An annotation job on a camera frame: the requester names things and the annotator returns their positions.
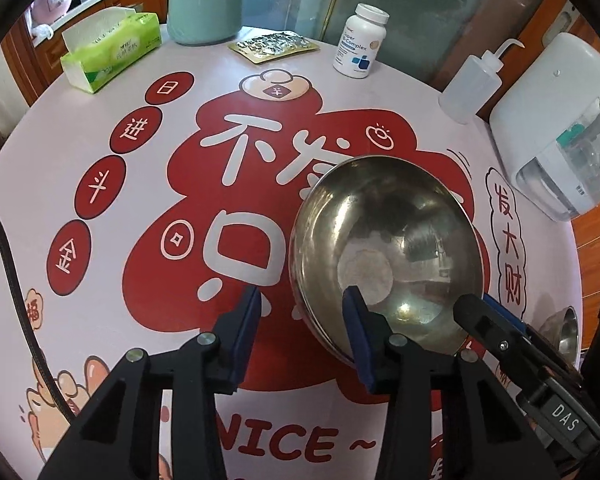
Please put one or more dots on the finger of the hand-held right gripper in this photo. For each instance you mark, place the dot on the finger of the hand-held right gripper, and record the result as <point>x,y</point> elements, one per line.
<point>490,330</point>
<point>502,312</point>

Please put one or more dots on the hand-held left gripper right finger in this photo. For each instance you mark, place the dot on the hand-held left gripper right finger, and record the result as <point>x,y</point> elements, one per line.
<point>362,345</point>

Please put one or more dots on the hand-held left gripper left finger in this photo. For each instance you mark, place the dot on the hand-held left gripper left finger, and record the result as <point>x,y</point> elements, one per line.
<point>245,345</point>

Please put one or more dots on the small steel bowl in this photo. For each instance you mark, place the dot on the small steel bowl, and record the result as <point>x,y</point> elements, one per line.
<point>565,332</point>

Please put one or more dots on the pink steel-lined bowl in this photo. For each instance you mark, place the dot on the pink steel-lined bowl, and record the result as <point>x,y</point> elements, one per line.
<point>380,230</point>

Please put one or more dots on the white bottle teal base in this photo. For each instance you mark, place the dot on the white bottle teal base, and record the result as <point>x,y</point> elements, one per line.
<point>572,135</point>

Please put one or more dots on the white bottle steriliser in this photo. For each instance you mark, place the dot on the white bottle steriliser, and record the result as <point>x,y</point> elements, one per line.
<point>540,110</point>

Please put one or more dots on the clear squeeze bottle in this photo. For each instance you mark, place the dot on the clear squeeze bottle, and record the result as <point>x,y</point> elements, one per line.
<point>462,87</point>

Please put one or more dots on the white pill bottle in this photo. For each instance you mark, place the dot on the white pill bottle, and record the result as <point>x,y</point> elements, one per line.
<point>357,45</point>

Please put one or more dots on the foil blister pack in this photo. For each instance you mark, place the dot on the foil blister pack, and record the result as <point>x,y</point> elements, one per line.
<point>272,46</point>

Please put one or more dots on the green tissue pack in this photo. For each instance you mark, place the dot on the green tissue pack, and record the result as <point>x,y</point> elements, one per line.
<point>120,55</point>

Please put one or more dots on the mint green canister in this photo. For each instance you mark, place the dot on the mint green canister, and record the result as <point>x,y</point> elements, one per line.
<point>205,5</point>

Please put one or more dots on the pink kettle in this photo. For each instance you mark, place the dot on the pink kettle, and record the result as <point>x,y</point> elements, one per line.
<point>52,2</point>

